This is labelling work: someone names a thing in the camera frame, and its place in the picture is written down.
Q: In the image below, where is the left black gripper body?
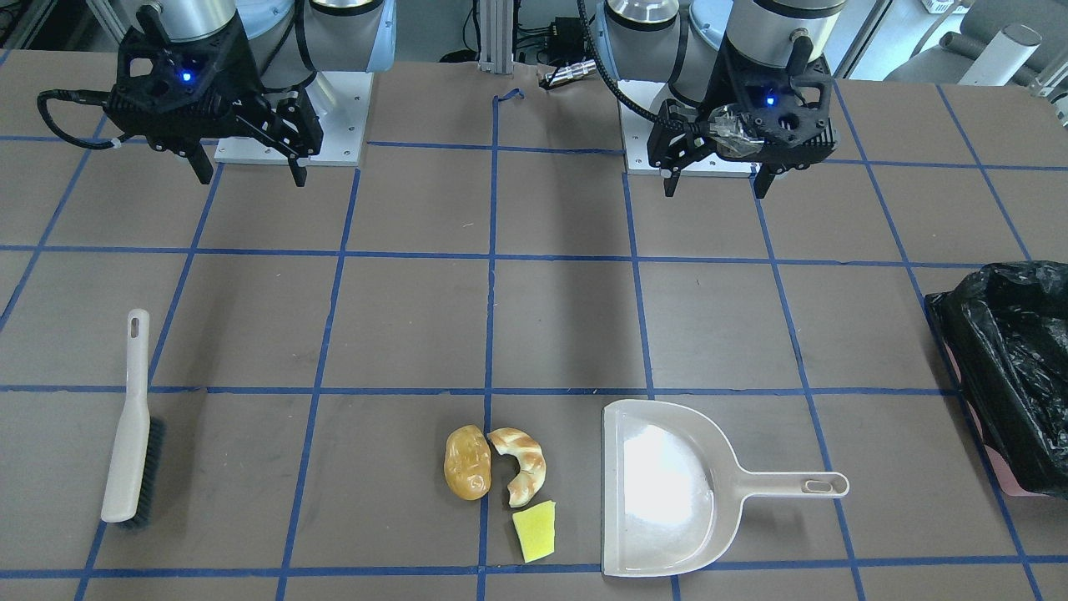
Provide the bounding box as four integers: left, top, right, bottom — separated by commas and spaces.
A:
647, 32, 839, 174

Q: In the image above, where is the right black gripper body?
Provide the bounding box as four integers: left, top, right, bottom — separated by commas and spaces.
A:
104, 7, 324, 159

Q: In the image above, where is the golden croissant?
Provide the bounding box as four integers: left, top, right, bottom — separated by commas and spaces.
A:
488, 427, 548, 508

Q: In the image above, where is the beige plastic dustpan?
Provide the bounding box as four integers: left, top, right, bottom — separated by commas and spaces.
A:
600, 399, 850, 578

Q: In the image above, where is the glazed brown bread roll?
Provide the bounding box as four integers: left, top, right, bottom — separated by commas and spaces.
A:
443, 425, 491, 501

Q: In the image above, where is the beige hand brush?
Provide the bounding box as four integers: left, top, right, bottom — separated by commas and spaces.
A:
100, 309, 164, 529

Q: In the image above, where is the yellow sponge piece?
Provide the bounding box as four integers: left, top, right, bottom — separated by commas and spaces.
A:
511, 501, 557, 563

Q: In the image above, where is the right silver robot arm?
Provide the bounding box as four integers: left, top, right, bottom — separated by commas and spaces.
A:
103, 1, 396, 186

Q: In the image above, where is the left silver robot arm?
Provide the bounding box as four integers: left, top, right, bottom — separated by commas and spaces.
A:
585, 1, 844, 197

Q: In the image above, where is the black trash bag bin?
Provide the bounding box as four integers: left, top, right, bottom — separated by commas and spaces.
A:
924, 260, 1067, 499

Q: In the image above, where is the black power adapter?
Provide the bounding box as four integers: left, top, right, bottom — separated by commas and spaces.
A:
546, 17, 585, 63

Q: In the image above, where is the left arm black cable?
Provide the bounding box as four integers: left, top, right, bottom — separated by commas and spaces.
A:
577, 0, 693, 132

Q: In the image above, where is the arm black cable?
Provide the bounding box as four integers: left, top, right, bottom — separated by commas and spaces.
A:
36, 88, 134, 152
577, 0, 693, 132

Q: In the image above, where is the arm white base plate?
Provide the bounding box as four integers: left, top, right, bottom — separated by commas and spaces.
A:
617, 80, 758, 178
214, 72, 375, 168

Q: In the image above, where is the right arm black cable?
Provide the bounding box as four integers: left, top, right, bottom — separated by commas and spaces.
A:
36, 88, 134, 152

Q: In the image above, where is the aluminium frame post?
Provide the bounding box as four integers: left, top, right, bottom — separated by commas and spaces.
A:
476, 0, 517, 76

